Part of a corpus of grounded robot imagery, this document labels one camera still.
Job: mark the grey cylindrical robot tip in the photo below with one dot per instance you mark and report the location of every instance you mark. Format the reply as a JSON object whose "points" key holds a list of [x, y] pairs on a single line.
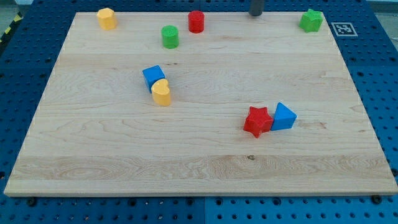
{"points": [[256, 7]]}

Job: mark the red cylinder block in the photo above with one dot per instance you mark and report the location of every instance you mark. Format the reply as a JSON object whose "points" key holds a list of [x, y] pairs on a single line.
{"points": [[196, 22]]}

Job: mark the blue triangle block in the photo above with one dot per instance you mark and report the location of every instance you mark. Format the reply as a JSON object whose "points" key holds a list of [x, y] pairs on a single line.
{"points": [[284, 118]]}

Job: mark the white fiducial marker tag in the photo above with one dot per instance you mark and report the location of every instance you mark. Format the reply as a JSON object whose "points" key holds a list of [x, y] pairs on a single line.
{"points": [[344, 29]]}

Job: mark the blue cube block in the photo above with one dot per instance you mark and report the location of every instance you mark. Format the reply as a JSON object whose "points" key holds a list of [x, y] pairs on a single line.
{"points": [[152, 75]]}

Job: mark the yellow hexagon block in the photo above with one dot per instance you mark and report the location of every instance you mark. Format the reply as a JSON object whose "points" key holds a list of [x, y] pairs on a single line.
{"points": [[107, 19]]}

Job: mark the yellow heart block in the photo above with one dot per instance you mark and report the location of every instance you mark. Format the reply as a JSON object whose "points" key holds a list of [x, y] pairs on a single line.
{"points": [[161, 92]]}

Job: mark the light wooden board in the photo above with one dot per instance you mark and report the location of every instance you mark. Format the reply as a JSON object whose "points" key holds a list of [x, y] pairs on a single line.
{"points": [[98, 133]]}

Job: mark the red star block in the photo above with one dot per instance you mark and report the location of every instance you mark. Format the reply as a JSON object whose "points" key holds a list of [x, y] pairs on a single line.
{"points": [[258, 121]]}

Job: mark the green star block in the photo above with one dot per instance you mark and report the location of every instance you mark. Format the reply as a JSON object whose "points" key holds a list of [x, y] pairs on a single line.
{"points": [[311, 20]]}

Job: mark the green cylinder block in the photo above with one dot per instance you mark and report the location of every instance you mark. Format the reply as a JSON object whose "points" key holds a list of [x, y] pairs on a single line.
{"points": [[170, 39]]}

